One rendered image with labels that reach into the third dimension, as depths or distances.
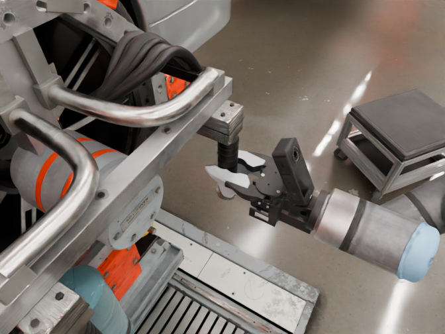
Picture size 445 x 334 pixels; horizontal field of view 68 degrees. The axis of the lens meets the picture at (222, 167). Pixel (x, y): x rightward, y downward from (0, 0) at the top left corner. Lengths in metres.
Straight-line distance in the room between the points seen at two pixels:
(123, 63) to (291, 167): 0.28
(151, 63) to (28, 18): 0.15
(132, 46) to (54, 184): 0.22
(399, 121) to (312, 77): 0.94
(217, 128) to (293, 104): 1.65
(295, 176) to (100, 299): 0.37
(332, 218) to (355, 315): 0.91
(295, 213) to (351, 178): 1.20
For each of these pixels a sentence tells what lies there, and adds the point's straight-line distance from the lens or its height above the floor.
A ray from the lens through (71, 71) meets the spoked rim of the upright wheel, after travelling 0.68.
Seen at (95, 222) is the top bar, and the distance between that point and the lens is 0.37.
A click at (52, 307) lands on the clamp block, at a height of 0.95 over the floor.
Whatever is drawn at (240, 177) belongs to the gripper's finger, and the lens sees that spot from 0.56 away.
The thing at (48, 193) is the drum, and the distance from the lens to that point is 0.53.
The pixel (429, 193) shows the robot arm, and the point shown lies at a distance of 0.68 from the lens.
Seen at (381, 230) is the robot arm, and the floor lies 0.85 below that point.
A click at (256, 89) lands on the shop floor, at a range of 2.23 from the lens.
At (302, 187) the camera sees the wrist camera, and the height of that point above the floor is 0.86.
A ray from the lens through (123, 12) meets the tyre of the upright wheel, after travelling 0.71.
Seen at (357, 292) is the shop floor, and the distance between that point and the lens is 1.45.
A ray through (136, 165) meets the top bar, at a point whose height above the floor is 0.98.
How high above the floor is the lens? 1.26
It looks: 48 degrees down
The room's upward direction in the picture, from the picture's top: straight up
